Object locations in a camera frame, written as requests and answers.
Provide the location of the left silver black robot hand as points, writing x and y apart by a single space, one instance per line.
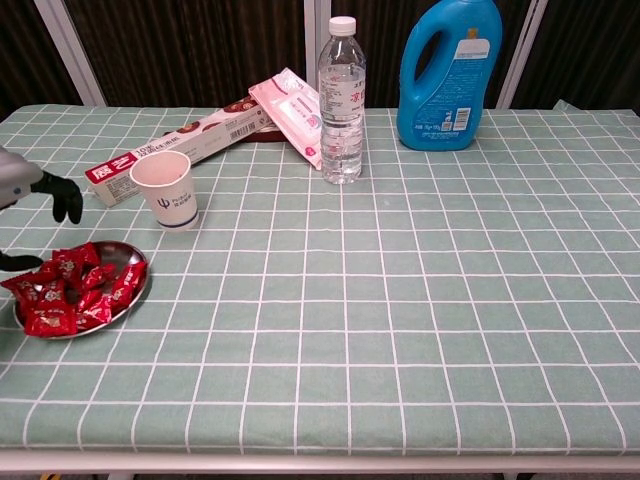
20 175

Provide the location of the heap of red candies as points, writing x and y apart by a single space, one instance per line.
55 305

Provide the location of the white paper cup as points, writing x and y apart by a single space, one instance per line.
172 205

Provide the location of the round steel plate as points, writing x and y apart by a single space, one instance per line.
122 252

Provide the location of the long white red baking-paper box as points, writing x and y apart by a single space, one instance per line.
210 135

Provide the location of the pink wet wipes pack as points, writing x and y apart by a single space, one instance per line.
295 115

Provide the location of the clear plastic water bottle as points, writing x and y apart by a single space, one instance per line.
341 110

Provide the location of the green checked tablecloth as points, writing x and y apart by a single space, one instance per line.
375 300

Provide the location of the blue pump detergent bottle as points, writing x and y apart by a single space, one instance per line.
445 100

